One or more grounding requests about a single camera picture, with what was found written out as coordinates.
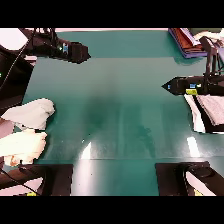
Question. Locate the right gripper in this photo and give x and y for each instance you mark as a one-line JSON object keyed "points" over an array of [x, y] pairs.
{"points": [[185, 86]]}

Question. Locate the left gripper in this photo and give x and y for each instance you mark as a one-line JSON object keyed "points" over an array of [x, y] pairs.
{"points": [[77, 52]]}

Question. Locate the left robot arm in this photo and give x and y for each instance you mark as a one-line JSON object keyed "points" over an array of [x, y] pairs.
{"points": [[43, 46]]}

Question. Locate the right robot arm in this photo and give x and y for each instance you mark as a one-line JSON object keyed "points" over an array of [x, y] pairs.
{"points": [[213, 87]]}

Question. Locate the white garment with black edge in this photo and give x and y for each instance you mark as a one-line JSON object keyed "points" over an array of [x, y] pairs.
{"points": [[196, 116]]}

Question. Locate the blue garment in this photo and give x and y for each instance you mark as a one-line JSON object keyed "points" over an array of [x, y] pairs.
{"points": [[188, 53]]}

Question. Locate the grey garment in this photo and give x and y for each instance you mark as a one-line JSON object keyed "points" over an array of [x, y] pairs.
{"points": [[213, 108]]}

